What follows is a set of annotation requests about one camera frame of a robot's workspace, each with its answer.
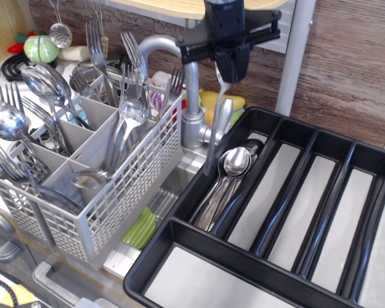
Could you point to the tall silver fork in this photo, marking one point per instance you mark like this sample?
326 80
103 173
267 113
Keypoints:
135 56

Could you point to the green toy cabbage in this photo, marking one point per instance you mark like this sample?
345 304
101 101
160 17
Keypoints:
40 48

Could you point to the grey metal pole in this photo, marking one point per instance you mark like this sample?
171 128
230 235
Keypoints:
301 24

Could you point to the grey plastic cutlery basket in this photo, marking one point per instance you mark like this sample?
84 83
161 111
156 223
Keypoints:
105 212

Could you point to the silver sink faucet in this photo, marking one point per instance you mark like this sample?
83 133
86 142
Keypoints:
195 131

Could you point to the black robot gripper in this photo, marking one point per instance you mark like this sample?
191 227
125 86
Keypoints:
227 35

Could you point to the large silver spoon left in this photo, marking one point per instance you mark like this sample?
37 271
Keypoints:
14 127

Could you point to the spoon lying front basket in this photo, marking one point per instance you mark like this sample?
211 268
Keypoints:
90 178

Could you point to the fork right basket edge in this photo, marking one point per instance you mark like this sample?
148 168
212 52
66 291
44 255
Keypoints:
173 89

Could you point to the wooden round shelf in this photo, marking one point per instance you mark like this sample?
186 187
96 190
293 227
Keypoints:
189 9

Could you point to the yellow toy fruit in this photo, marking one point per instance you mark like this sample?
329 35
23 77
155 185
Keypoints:
209 99

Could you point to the large spoon centre basket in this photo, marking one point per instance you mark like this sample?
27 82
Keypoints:
132 113

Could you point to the top spoon in tray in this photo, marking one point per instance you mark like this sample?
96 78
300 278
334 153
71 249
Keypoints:
232 164

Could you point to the green toy vegetable in sink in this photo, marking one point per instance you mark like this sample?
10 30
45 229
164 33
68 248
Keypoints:
142 230

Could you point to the small silver teaspoon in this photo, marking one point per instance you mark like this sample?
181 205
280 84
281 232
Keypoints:
224 86

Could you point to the fork cluster front left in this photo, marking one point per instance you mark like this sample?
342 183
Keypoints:
27 172

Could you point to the black cutlery tray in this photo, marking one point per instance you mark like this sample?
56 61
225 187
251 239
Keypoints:
306 228

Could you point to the silver spoon back left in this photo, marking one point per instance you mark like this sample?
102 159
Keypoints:
40 88

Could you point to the red toy pepper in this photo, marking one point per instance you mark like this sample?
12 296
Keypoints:
20 39

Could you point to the fork far left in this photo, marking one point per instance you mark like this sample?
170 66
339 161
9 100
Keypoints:
10 94

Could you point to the fork back compartment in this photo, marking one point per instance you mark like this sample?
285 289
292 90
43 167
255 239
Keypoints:
98 60

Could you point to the black stove burner coil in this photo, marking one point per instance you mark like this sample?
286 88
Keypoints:
11 68

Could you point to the small metal strainer ladle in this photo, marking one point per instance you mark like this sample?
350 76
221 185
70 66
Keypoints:
60 34

